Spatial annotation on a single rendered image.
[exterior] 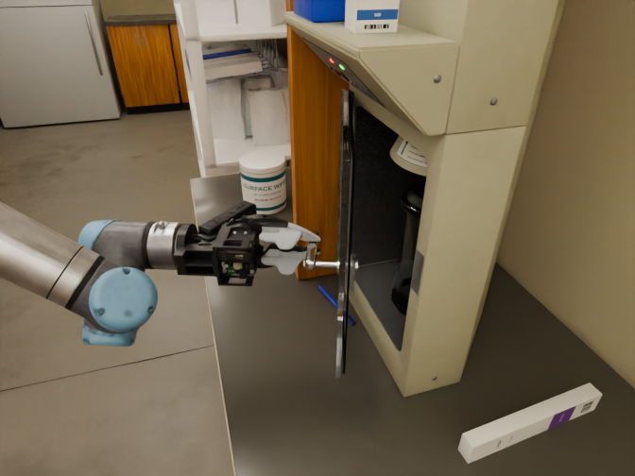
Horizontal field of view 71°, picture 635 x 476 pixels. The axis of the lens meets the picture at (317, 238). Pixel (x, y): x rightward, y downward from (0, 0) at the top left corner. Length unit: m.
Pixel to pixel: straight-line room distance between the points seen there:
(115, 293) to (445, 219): 0.42
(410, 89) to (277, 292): 0.63
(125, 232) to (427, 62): 0.49
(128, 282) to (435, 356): 0.49
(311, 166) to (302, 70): 0.19
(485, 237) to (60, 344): 2.17
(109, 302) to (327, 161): 0.52
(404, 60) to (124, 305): 0.41
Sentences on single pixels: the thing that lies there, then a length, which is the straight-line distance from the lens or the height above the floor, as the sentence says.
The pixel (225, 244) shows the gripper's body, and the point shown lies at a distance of 0.66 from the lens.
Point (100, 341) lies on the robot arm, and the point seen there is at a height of 1.12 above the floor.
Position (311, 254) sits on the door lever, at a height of 1.21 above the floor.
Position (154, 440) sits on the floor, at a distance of 1.99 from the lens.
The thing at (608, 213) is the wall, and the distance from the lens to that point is 0.98.
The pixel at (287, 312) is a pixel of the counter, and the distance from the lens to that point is 0.97.
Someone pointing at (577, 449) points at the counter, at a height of 0.94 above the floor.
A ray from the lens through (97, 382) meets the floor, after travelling 2.27.
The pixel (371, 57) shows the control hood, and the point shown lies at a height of 1.50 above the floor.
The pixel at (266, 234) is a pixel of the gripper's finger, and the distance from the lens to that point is 0.68.
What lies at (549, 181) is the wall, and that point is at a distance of 1.07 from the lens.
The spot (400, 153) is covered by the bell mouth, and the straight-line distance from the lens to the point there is 0.70.
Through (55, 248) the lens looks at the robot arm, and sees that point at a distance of 0.60.
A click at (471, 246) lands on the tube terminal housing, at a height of 1.24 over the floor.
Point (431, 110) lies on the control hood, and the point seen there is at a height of 1.44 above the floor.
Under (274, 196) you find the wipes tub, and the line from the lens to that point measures 1.29.
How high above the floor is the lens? 1.59
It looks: 33 degrees down
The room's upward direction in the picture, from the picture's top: straight up
